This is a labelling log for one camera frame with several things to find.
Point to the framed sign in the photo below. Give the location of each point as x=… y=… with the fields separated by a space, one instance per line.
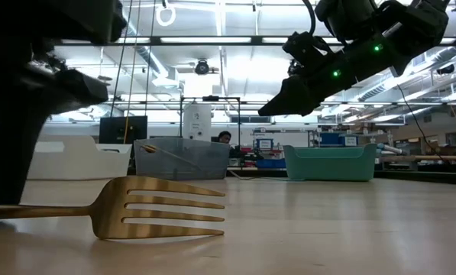
x=264 y=144

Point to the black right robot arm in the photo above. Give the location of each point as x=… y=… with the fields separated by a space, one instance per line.
x=403 y=23

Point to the grey translucent plastic bin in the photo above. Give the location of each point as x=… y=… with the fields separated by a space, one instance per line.
x=182 y=164

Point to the gold fork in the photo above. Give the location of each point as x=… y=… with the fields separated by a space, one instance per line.
x=109 y=214

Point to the gold spoon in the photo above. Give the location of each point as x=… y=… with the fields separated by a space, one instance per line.
x=150 y=149

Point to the blue storage bins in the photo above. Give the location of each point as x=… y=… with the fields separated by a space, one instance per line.
x=330 y=138

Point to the black aluminium table frame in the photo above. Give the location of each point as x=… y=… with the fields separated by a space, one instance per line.
x=422 y=177

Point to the blue crate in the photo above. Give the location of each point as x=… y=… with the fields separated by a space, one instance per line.
x=271 y=163

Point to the white plastic bin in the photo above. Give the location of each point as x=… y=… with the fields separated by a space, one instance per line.
x=82 y=164

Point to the person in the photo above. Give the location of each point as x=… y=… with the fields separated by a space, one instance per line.
x=224 y=136

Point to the round black ceiling fixture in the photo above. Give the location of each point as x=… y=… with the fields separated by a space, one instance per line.
x=202 y=67

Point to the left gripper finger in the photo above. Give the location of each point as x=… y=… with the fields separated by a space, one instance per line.
x=10 y=160

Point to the black monitor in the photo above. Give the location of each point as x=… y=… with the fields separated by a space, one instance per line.
x=117 y=130

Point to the black overhead frame bar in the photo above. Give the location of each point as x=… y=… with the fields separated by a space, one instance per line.
x=212 y=40

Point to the teal plastic bin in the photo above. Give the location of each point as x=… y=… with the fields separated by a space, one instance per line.
x=330 y=166

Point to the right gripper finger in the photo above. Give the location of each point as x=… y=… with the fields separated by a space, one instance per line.
x=292 y=99

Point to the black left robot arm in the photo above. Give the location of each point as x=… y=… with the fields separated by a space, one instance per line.
x=59 y=19

